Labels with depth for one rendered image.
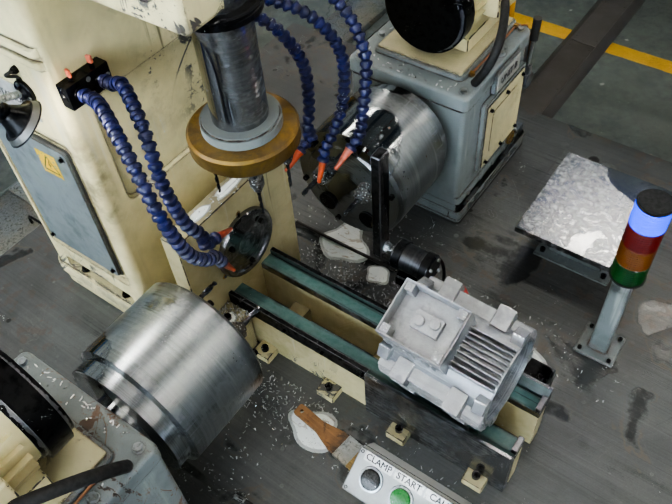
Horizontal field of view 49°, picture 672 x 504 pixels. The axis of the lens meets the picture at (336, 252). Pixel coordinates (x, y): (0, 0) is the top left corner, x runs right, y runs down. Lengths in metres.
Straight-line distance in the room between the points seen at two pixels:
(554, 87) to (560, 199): 1.79
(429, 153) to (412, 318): 0.41
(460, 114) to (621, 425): 0.67
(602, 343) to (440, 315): 0.45
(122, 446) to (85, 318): 0.65
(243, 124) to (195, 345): 0.34
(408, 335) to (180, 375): 0.36
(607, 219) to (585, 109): 1.78
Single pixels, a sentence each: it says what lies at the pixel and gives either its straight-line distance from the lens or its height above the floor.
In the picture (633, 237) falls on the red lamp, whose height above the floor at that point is 1.15.
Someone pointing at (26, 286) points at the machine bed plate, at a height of 0.80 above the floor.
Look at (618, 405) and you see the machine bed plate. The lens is 1.52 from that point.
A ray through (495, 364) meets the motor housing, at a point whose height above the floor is 1.10.
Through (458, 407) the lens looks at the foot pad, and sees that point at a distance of 1.19.
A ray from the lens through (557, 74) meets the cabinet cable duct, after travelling 3.49.
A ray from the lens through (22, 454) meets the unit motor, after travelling 0.98.
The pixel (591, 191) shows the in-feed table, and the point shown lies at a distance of 1.69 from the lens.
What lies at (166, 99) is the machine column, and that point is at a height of 1.30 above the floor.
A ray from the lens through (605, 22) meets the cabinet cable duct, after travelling 3.87.
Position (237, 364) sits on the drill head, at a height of 1.10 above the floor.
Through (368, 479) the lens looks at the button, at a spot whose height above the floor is 1.07.
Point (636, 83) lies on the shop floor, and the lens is 3.58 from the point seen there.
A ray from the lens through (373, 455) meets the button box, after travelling 1.10.
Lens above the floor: 2.08
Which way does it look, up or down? 50 degrees down
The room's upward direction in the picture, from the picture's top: 5 degrees counter-clockwise
